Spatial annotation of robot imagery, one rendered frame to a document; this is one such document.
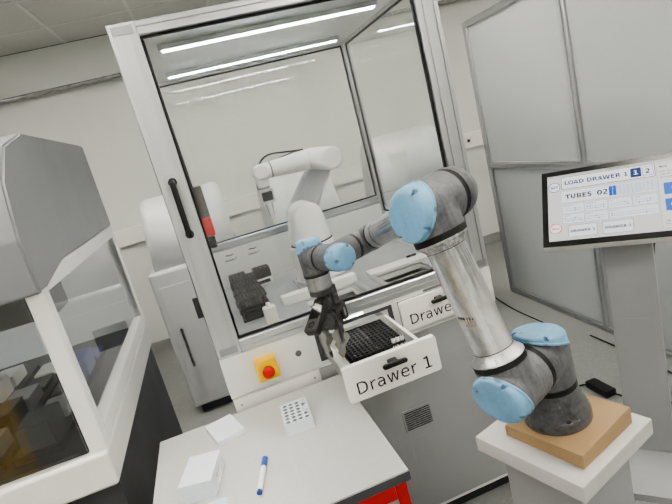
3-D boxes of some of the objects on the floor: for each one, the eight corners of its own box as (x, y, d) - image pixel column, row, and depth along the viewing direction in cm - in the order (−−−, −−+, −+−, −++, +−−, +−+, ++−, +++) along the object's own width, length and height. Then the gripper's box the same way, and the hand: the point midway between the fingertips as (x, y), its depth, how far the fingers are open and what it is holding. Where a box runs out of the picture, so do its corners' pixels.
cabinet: (533, 478, 206) (499, 300, 188) (297, 590, 184) (232, 400, 166) (429, 384, 297) (399, 257, 279) (262, 451, 275) (218, 318, 256)
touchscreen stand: (733, 515, 169) (709, 227, 145) (586, 492, 193) (545, 242, 170) (714, 425, 209) (693, 188, 186) (594, 416, 233) (562, 205, 210)
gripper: (344, 281, 147) (363, 347, 151) (314, 284, 153) (333, 347, 157) (330, 291, 140) (350, 360, 144) (299, 295, 146) (319, 360, 150)
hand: (335, 354), depth 148 cm, fingers open, 3 cm apart
